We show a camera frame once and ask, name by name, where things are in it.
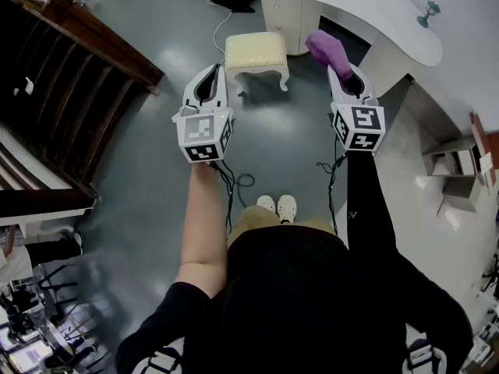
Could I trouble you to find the brown wooden slatted frame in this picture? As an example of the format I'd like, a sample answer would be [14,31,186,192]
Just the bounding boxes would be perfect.
[0,0,165,206]

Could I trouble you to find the purple cloth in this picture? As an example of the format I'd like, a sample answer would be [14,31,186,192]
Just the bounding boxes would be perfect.
[304,29,354,83]

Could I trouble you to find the white brown striped bed base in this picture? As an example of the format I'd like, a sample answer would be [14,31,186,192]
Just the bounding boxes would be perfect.
[0,129,95,228]

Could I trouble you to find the grey step shelf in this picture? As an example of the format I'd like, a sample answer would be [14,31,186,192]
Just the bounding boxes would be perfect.
[423,136,488,213]

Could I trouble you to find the cream upholstered footstool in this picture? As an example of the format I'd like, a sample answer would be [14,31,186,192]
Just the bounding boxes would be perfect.
[225,32,290,97]

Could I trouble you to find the reddish brown box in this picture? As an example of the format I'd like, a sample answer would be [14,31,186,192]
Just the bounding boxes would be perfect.
[469,111,499,189]

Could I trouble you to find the white power cable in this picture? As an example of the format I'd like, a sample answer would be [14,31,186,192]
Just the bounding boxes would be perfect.
[175,0,235,60]

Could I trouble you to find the person's right forearm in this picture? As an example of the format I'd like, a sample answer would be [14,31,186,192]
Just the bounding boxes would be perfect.
[345,150,399,256]

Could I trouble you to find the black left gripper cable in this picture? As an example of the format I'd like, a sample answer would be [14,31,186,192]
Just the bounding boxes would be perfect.
[210,161,257,241]

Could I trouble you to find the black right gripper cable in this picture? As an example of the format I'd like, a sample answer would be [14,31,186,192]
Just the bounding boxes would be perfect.
[316,138,348,237]

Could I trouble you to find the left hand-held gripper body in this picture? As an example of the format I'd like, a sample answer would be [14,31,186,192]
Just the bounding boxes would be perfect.
[171,106,235,165]

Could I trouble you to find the person's black shirt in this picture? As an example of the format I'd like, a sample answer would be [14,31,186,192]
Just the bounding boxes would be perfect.
[115,224,475,374]

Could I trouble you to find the person's left white shoe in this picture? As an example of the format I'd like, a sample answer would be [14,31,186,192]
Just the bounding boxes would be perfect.
[256,195,277,213]

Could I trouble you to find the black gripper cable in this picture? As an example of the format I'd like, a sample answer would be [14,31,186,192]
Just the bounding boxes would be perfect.
[316,138,348,237]
[210,161,257,241]

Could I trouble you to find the teal lantern ornament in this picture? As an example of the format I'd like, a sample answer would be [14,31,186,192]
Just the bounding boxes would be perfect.
[416,0,442,29]

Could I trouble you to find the person's left forearm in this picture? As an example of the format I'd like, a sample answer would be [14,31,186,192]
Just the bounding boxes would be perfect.
[175,161,232,284]

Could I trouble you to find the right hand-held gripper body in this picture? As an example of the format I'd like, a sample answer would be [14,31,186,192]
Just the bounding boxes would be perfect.
[330,97,387,153]

